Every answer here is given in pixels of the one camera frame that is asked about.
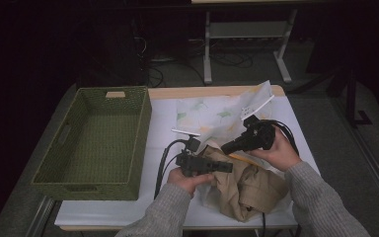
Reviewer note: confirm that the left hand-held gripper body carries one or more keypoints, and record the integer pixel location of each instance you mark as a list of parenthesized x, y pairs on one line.
[(192, 163)]

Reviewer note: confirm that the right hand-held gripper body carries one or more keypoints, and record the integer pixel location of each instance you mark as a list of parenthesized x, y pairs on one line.
[(260, 136)]

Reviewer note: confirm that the beige pants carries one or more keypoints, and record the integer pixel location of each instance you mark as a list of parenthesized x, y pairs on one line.
[(246, 191)]

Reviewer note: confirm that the leaf-print mesh laundry bag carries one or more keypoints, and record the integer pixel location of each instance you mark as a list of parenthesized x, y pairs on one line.
[(217, 115)]

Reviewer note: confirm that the green woven basket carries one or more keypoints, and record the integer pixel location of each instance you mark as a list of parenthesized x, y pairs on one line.
[(105, 141)]

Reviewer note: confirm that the person's left hand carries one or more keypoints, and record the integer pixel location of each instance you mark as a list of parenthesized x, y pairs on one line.
[(186, 182)]

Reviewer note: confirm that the person's right hand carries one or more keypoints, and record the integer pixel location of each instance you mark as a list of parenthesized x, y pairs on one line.
[(281, 153)]

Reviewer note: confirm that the white table mat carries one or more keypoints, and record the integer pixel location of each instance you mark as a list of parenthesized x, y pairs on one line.
[(163, 115)]

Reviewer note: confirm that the black metal stand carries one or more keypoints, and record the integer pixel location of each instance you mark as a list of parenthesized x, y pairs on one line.
[(352, 95)]

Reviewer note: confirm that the white metal-frame table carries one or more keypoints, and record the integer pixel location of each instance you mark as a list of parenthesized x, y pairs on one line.
[(207, 49)]

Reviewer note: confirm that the metal floor rail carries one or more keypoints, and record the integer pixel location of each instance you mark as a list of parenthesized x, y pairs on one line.
[(371, 164), (41, 215)]

